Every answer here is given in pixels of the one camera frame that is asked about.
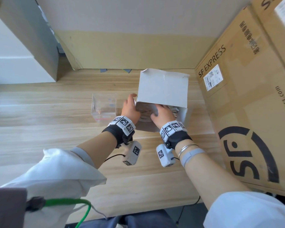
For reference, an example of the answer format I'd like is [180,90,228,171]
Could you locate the person's left hand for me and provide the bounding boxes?
[121,93,141,122]

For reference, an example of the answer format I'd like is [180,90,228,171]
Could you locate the person's right hand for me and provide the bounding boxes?
[150,104,176,128]

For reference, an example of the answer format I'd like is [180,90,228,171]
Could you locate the white cardboard box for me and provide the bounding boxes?
[134,68,190,133]

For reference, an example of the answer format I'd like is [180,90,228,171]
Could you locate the person's left forearm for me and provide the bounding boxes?
[77,131,118,169]

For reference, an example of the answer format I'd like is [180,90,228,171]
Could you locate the person's right forearm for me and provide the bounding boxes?
[175,139,252,211]

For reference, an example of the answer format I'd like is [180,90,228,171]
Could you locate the right wristband with marker tiles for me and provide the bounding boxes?
[159,120,193,150]

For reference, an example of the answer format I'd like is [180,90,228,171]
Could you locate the wristband with marker tiles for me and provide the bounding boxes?
[102,115,136,149]
[159,120,193,150]

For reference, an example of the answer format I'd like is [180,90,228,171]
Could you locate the clear plastic container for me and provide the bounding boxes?
[91,93,124,123]

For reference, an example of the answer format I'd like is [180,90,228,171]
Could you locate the left wristband with marker tiles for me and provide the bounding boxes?
[102,115,136,149]

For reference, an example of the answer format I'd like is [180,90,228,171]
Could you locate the large brown printed cardboard box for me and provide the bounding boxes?
[195,4,285,198]

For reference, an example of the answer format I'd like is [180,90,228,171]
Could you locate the blue jeans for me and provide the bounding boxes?
[66,209,177,228]

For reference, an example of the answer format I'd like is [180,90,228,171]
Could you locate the white left sleeve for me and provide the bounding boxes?
[0,147,107,228]

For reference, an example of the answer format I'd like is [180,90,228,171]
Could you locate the white sleeve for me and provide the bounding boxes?
[203,191,285,228]
[0,147,107,228]

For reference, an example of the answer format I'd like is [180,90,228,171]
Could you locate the white cabinet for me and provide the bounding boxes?
[0,11,57,85]

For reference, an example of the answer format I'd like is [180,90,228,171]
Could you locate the white right sleeve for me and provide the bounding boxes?
[203,191,285,228]

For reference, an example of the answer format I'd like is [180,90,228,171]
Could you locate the brown cardboard box with label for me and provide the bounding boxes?
[251,0,285,81]

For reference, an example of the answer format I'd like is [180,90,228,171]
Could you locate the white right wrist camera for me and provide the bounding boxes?
[156,144,176,168]

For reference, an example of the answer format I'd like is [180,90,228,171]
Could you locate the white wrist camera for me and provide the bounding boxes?
[156,144,176,168]
[122,140,142,166]

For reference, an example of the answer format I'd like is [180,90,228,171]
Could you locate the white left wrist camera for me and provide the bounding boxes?
[122,140,142,166]

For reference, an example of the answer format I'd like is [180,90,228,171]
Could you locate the silver bracelet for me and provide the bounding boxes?
[177,143,200,158]

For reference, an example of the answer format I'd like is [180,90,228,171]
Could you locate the grey arm strap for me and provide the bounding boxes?
[180,148,206,167]

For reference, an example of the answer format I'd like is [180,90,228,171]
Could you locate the black thin cable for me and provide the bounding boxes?
[104,153,126,163]

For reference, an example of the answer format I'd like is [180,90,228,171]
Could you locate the black hanging cable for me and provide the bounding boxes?
[175,196,201,224]

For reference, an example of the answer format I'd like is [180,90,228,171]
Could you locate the green cable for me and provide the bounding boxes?
[44,198,92,228]

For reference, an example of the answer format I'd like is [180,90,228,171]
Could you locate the black cable connector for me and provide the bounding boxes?
[26,196,46,212]

